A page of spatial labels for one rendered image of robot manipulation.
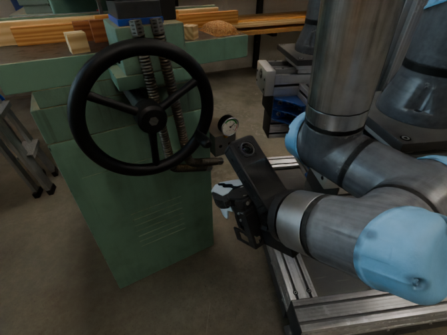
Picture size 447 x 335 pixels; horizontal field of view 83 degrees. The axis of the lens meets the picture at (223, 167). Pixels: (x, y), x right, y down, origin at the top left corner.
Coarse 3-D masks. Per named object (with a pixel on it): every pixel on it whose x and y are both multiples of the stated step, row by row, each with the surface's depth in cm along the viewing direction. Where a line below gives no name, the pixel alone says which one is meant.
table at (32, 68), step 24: (0, 48) 60; (24, 48) 60; (48, 48) 60; (96, 48) 60; (192, 48) 66; (216, 48) 70; (240, 48) 73; (0, 72) 50; (24, 72) 52; (48, 72) 54; (72, 72) 56; (120, 72) 55
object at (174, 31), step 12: (108, 24) 52; (168, 24) 52; (180, 24) 53; (108, 36) 57; (120, 36) 49; (168, 36) 53; (180, 36) 54; (132, 60) 52; (156, 60) 54; (132, 72) 53
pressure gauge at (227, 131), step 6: (228, 114) 79; (222, 120) 78; (228, 120) 77; (234, 120) 79; (222, 126) 77; (228, 126) 79; (234, 126) 80; (222, 132) 78; (228, 132) 80; (234, 132) 81
